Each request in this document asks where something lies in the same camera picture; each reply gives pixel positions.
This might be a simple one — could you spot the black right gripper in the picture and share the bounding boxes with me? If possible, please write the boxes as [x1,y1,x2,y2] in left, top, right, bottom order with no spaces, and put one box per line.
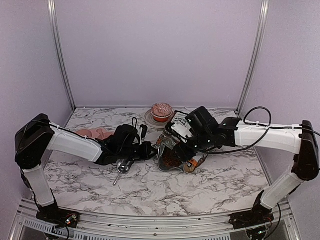
[169,130,214,163]

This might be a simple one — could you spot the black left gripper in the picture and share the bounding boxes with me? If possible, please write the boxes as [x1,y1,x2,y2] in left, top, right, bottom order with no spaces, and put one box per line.
[118,140,158,161]

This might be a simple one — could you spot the white brown pet food bag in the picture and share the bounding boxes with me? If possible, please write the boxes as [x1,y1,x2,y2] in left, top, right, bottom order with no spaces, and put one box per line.
[154,110,208,174]

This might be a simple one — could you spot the silver metal scoop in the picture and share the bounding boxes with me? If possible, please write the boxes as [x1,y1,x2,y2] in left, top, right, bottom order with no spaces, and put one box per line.
[113,158,134,186]

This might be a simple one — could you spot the pink double pet feeder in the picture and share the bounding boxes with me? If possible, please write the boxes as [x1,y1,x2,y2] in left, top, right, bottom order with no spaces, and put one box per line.
[75,127,115,140]

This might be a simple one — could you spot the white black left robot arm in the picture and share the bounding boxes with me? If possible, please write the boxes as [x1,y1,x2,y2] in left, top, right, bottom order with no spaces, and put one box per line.
[15,113,158,228]

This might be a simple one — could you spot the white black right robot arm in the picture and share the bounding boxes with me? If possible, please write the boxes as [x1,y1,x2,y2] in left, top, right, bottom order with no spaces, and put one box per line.
[166,106,320,230]

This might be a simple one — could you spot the white tape roll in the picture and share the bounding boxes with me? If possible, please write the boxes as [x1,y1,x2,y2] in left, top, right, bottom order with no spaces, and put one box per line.
[141,110,174,130]

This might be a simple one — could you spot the red patterned ceramic bowl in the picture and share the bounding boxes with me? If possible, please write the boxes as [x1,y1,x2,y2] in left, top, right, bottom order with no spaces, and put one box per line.
[151,102,173,123]

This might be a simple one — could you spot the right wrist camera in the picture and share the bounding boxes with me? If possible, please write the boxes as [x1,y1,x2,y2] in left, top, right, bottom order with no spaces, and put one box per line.
[165,122,194,143]

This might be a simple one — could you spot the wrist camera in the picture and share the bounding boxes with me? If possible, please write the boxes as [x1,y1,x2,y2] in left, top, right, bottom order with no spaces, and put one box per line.
[165,122,194,143]
[138,124,148,145]

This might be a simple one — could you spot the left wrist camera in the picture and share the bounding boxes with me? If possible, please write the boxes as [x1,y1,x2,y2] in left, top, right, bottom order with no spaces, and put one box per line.
[138,124,148,145]

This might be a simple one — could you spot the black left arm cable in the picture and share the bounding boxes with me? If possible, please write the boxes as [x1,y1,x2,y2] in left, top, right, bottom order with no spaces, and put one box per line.
[22,116,142,161]

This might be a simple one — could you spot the aluminium front frame rail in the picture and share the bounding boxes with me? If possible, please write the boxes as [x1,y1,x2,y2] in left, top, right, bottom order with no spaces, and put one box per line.
[8,199,301,240]

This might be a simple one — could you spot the right aluminium frame post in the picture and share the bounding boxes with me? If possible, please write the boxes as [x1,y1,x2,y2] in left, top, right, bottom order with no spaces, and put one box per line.
[236,0,270,113]

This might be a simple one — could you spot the aluminium frame post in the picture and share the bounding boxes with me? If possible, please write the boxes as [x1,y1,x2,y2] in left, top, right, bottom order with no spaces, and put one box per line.
[236,0,270,113]
[47,0,77,112]

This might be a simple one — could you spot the left aluminium frame post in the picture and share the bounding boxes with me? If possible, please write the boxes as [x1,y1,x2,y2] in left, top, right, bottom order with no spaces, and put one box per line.
[47,0,77,112]

